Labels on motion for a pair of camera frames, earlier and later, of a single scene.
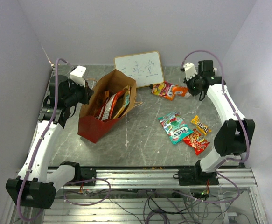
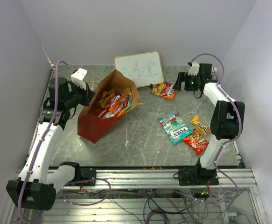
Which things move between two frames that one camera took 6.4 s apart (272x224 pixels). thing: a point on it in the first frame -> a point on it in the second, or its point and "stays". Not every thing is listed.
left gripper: x=87 y=92 stays
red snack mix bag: x=196 y=140 stays
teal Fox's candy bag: x=175 y=126 stays
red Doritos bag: x=104 y=113 -> x=105 y=114
